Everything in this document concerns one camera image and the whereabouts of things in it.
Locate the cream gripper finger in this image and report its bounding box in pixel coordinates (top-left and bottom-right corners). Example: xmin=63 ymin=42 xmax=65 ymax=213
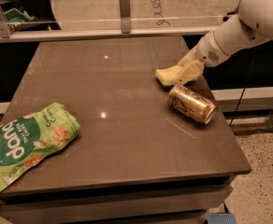
xmin=171 ymin=61 xmax=203 ymax=85

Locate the yellow sponge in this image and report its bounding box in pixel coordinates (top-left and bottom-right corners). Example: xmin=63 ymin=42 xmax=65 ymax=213
xmin=155 ymin=65 xmax=183 ymax=87

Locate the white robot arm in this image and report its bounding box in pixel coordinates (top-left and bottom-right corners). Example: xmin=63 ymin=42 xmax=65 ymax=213
xmin=170 ymin=0 xmax=273 ymax=85

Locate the orange soda can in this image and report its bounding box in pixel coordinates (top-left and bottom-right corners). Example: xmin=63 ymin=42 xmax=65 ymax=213
xmin=167 ymin=84 xmax=216 ymax=125

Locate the blue perforated box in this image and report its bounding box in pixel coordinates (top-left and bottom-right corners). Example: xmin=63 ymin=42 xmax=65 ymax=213
xmin=207 ymin=213 xmax=237 ymax=224

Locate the green plastic bin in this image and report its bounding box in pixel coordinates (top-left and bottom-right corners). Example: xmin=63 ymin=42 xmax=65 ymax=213
xmin=4 ymin=8 xmax=33 ymax=26

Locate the green chip bag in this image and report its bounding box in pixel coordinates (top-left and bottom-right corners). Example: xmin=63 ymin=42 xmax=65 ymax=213
xmin=0 ymin=103 xmax=80 ymax=192

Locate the coiled black cable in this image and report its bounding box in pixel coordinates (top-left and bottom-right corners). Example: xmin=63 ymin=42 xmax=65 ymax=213
xmin=143 ymin=0 xmax=172 ymax=27

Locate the middle metal bracket post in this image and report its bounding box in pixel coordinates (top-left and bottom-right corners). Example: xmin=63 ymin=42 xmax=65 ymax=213
xmin=119 ymin=0 xmax=131 ymax=34

